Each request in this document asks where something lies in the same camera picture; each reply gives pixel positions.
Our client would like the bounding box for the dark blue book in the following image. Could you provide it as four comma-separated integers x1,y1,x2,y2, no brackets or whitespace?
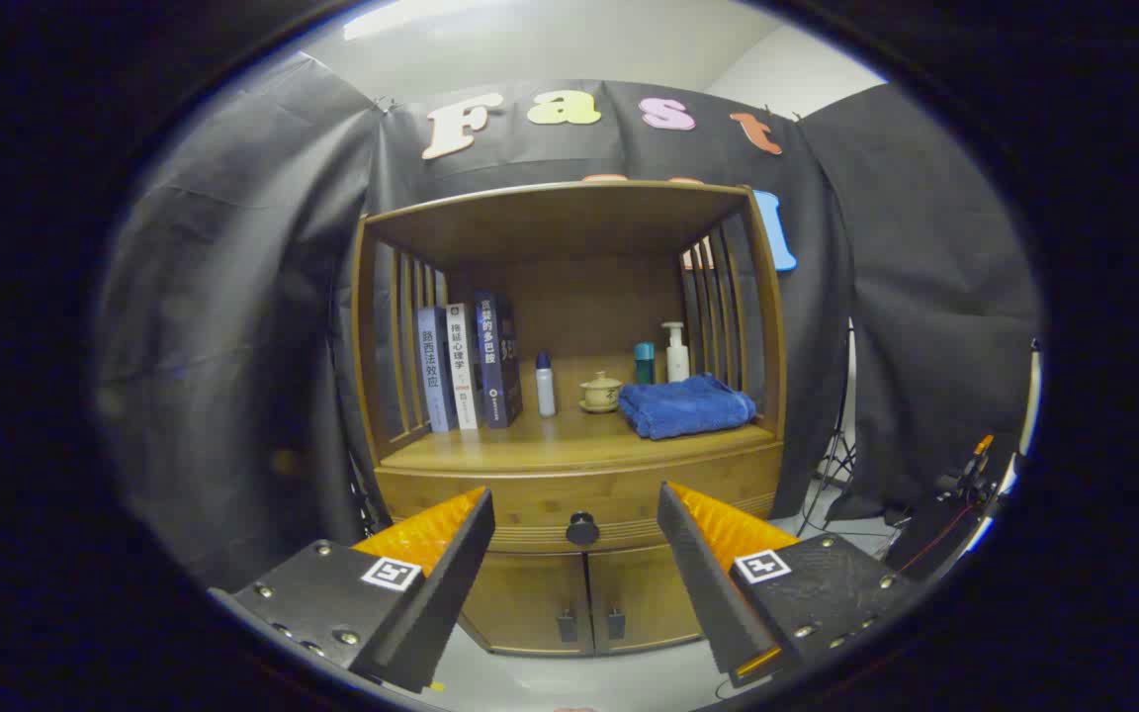
474,291,524,429

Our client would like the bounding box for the wooden drawer with black knob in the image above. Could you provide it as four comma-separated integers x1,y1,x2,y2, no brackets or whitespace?
377,443,785,553

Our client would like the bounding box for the wooden cabinet door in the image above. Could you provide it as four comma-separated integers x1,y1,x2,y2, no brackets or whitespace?
459,549,594,658
587,542,719,654

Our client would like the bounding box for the black equipment with orange clip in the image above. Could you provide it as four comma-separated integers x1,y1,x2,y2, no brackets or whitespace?
886,435,1020,579

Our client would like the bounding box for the light blue book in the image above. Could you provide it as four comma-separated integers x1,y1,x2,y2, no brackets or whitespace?
417,306,459,433

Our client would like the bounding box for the wooden cabinet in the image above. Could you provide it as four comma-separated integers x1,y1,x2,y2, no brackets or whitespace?
350,180,788,658

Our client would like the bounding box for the black tripod stand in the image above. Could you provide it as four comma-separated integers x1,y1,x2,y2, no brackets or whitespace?
797,321,859,535

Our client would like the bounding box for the beige lidded ceramic teacup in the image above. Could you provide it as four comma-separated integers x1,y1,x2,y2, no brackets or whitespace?
579,372,623,413

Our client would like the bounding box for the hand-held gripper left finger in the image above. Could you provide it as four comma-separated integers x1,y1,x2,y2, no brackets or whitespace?
209,487,496,693

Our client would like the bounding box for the white pump bottle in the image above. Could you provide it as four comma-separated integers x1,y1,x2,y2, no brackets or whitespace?
661,321,691,384

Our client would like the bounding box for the blue folded towel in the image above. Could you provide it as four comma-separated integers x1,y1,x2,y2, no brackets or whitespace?
617,373,758,441

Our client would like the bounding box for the wooden countertop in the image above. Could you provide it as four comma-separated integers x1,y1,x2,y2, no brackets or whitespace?
379,381,776,474

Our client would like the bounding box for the white book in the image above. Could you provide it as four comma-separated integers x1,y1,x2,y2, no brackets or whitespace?
445,303,482,430

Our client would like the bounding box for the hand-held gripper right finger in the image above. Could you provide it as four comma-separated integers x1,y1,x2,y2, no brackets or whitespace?
657,482,912,689

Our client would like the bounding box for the black backdrop cloth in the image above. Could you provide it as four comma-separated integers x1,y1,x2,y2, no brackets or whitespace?
95,51,1043,594

